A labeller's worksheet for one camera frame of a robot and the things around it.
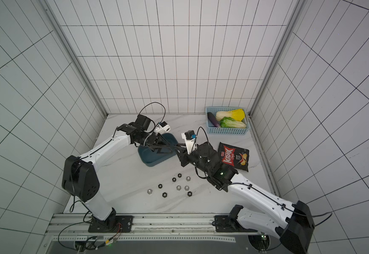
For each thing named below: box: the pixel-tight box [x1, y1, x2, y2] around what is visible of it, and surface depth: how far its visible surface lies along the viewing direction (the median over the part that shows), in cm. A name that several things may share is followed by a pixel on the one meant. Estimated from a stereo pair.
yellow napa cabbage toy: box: [215, 108, 246, 122], surface depth 112 cm
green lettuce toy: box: [219, 116, 247, 129], surface depth 106 cm
